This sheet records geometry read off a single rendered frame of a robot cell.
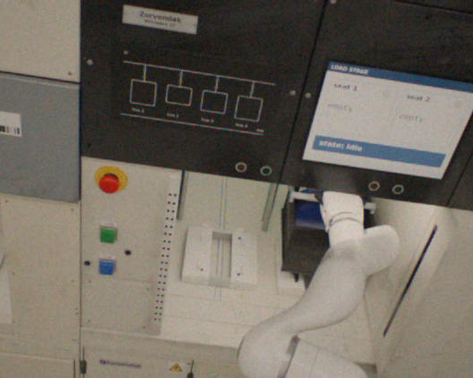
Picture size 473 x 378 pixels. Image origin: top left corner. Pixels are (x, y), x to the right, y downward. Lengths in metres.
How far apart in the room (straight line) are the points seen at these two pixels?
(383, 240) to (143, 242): 0.52
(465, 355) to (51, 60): 1.22
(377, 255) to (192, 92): 0.51
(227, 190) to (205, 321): 0.57
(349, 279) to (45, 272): 0.73
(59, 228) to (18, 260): 0.15
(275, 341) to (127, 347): 0.68
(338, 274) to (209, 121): 0.37
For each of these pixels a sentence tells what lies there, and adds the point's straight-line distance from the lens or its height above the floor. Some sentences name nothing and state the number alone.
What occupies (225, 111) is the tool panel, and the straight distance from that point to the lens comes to 1.12.
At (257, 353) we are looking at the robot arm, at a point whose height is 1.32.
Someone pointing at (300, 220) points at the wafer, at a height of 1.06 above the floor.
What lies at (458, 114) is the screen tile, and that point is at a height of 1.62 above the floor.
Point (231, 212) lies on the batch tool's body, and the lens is 1.95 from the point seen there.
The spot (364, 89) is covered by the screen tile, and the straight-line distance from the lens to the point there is 1.11.
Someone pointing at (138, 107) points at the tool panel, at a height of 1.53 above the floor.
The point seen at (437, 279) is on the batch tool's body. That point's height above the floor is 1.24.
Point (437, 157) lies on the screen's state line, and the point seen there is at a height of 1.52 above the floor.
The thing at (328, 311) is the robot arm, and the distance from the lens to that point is 1.01.
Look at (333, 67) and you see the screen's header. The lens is 1.08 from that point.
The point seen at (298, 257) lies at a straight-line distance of 1.65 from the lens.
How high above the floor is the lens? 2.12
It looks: 37 degrees down
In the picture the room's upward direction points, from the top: 11 degrees clockwise
